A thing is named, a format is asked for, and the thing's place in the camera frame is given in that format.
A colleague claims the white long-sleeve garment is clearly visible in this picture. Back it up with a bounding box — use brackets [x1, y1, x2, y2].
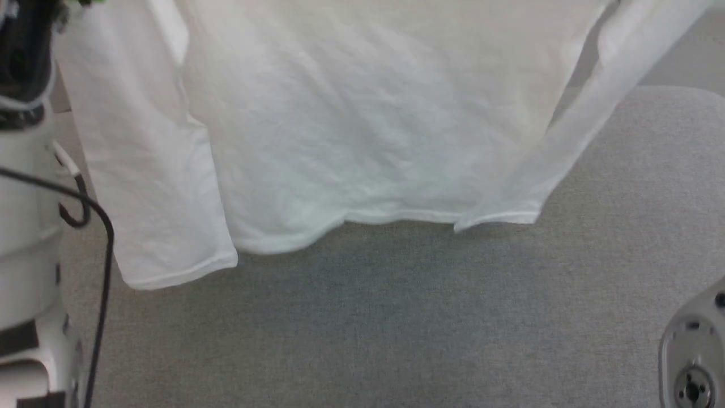
[54, 0, 715, 291]

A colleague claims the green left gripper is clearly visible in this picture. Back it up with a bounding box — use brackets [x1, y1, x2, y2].
[0, 0, 62, 114]

